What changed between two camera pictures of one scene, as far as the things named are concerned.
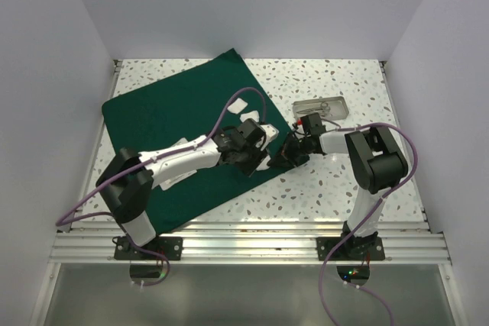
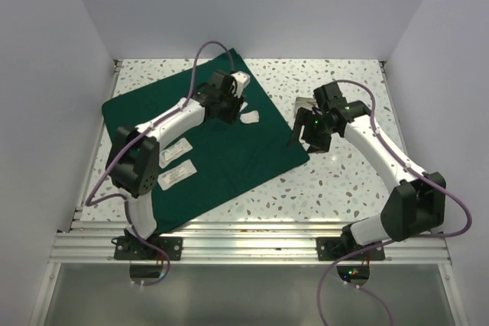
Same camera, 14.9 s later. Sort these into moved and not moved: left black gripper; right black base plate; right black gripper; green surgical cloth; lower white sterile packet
Moved: left black gripper; right black gripper
Not moved: lower white sterile packet; right black base plate; green surgical cloth
